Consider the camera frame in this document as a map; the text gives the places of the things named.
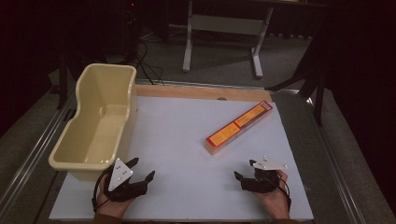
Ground person's left hand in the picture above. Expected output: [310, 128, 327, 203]
[95, 173, 135, 219]

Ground metal rail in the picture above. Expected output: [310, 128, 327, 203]
[0, 88, 78, 216]
[303, 94, 368, 224]

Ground cream plastic tub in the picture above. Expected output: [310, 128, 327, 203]
[48, 63, 138, 182]

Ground black metal stand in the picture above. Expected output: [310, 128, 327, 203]
[56, 50, 80, 110]
[265, 18, 330, 127]

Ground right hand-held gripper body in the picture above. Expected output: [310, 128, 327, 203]
[240, 155, 290, 194]

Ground dark equipment with red light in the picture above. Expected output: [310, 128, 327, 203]
[120, 0, 141, 62]

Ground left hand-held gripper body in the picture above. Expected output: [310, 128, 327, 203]
[102, 157, 149, 203]

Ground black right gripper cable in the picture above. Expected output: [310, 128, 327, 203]
[270, 174, 293, 213]

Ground black floor cables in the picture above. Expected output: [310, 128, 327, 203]
[133, 39, 166, 86]

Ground white table sheet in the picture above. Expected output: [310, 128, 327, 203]
[49, 95, 315, 222]

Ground white metal table frame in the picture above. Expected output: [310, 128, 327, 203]
[182, 0, 276, 79]

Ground long orange red box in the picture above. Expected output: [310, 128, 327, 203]
[204, 100, 274, 157]

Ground person's right hand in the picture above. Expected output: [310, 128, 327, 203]
[253, 169, 292, 220]

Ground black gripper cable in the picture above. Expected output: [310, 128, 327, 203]
[270, 174, 293, 213]
[91, 172, 110, 214]

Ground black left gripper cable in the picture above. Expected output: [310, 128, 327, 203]
[91, 172, 110, 214]

